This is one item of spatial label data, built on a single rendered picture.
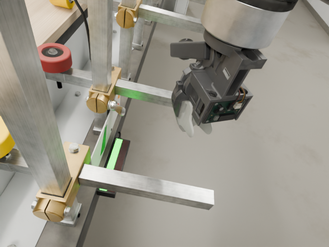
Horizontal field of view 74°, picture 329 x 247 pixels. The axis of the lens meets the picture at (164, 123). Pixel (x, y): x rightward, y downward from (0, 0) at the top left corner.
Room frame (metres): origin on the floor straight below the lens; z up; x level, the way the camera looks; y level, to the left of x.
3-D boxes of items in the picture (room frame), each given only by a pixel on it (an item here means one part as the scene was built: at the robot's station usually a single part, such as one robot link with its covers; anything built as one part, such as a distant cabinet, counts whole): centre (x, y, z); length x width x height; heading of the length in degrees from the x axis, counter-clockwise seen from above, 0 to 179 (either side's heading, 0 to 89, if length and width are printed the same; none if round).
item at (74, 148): (0.21, 0.15, 0.86); 0.02 x 0.02 x 0.01
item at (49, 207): (0.16, 0.15, 0.83); 0.13 x 0.06 x 0.05; 6
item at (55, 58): (0.41, 0.30, 0.85); 0.08 x 0.08 x 0.11
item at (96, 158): (0.36, 0.14, 0.75); 0.26 x 0.01 x 0.10; 6
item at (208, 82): (0.27, -0.05, 1.06); 0.09 x 0.08 x 0.12; 32
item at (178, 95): (0.28, -0.02, 1.00); 0.05 x 0.02 x 0.09; 122
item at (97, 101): (0.41, 0.17, 0.84); 0.13 x 0.06 x 0.05; 6
